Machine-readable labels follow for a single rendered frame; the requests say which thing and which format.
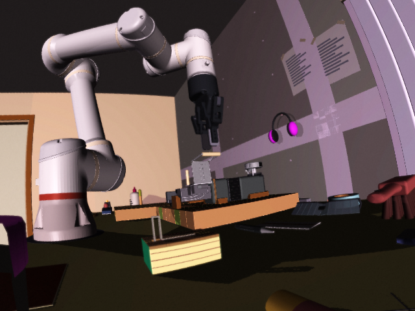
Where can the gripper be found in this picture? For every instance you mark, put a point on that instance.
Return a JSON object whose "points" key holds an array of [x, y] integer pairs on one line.
{"points": [[201, 87]]}

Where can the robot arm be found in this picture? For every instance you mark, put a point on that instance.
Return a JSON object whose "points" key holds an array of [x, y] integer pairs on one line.
{"points": [[82, 107]]}

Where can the tan wooden rack bar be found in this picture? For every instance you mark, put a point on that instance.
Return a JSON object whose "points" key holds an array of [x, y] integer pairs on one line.
{"points": [[210, 154]]}

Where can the grey metal nose hood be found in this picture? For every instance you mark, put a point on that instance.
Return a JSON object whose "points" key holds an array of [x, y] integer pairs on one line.
{"points": [[201, 173]]}

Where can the dark grey finish nailer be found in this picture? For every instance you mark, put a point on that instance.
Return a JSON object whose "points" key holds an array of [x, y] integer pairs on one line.
{"points": [[233, 189]]}

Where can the brown cradle block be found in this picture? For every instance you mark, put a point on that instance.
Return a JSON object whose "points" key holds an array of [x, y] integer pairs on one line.
{"points": [[176, 202], [258, 195]]}

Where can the yellow striped reject block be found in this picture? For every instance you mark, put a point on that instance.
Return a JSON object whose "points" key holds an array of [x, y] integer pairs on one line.
{"points": [[186, 256]]}

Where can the tan wooden peg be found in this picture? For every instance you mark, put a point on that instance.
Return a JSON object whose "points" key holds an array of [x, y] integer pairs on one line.
{"points": [[187, 179]]}

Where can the magenta black headphones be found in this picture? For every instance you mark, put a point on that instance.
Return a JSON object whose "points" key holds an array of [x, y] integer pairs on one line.
{"points": [[292, 129]]}

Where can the wooden base board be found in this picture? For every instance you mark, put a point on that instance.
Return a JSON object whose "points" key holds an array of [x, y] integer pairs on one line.
{"points": [[227, 212]]}

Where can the taped paper note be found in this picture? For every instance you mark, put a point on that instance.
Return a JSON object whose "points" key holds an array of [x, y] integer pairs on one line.
{"points": [[337, 50], [300, 73]]}

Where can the yellow green pen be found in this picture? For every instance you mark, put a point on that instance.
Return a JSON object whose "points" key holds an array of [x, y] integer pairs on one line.
{"points": [[140, 197]]}

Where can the white glue bottle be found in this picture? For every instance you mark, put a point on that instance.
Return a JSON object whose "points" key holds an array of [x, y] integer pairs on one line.
{"points": [[133, 197]]}

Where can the dark grey marker pen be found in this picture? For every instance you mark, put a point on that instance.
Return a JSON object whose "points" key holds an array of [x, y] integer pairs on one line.
{"points": [[256, 229]]}

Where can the dark grey flat tray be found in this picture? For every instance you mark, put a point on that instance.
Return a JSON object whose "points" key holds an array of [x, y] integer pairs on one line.
{"points": [[308, 209]]}

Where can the small red blue object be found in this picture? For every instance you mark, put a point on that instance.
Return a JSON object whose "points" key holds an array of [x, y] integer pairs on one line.
{"points": [[106, 208]]}

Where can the grey tape roll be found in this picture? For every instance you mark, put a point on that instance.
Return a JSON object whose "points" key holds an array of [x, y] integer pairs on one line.
{"points": [[343, 197]]}

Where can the yellow red cylinder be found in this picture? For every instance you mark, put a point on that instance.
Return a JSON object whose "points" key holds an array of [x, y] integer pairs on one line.
{"points": [[291, 301]]}

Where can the brown framed board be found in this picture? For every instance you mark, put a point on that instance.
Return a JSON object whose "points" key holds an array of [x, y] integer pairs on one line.
{"points": [[16, 168]]}

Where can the red bench brush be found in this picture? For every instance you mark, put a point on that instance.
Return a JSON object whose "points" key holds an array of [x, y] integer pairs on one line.
{"points": [[397, 194]]}

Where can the dark blue rounded object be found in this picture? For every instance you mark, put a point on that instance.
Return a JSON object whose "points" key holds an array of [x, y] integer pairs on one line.
{"points": [[407, 238]]}

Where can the purple chair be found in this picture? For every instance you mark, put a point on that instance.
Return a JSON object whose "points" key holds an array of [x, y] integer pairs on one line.
{"points": [[14, 246]]}

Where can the dark red mat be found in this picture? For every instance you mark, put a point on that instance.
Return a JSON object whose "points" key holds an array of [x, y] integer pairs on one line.
{"points": [[45, 286]]}

